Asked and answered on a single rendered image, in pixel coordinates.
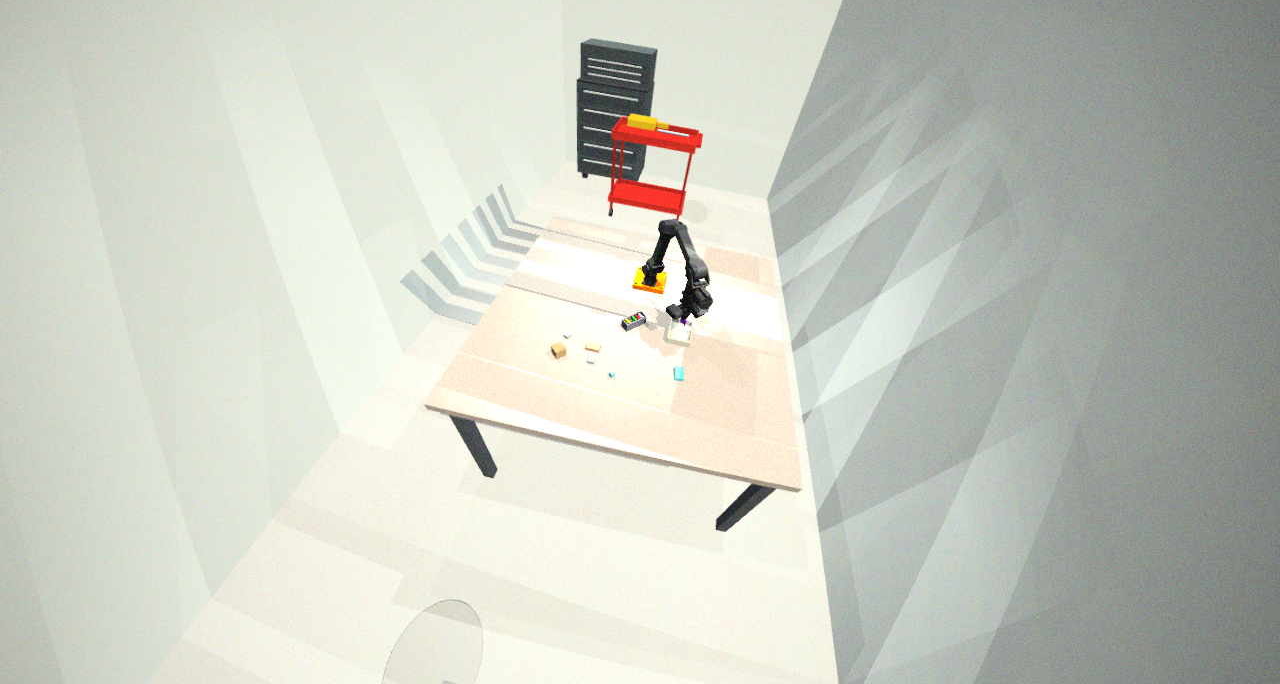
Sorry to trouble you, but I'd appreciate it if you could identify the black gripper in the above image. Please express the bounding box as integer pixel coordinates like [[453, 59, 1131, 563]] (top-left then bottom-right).
[[666, 289, 695, 322]]

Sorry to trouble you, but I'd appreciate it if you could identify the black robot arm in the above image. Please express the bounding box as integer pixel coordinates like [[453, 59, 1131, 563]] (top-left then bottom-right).
[[641, 219, 714, 319]]

